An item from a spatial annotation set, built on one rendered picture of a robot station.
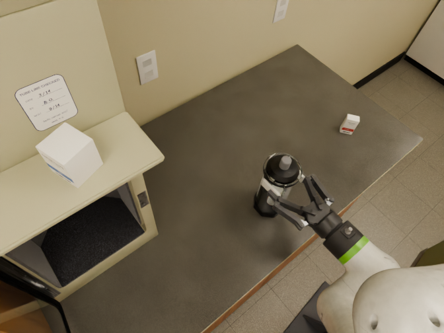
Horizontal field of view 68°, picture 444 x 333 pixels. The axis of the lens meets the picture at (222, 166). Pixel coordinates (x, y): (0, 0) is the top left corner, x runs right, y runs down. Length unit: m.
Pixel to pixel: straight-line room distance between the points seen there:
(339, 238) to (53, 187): 0.66
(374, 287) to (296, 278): 1.61
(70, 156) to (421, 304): 0.44
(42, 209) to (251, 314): 1.59
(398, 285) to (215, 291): 0.64
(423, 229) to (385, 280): 2.07
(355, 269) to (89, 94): 0.71
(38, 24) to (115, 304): 0.77
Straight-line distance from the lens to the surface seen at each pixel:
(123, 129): 0.54
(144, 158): 0.50
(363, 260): 0.89
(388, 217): 2.44
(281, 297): 2.01
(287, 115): 1.36
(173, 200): 1.10
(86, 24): 0.46
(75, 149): 0.46
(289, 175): 0.90
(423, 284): 0.47
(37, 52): 0.45
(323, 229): 0.90
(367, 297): 0.47
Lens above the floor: 1.92
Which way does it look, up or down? 57 degrees down
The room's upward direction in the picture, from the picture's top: 7 degrees clockwise
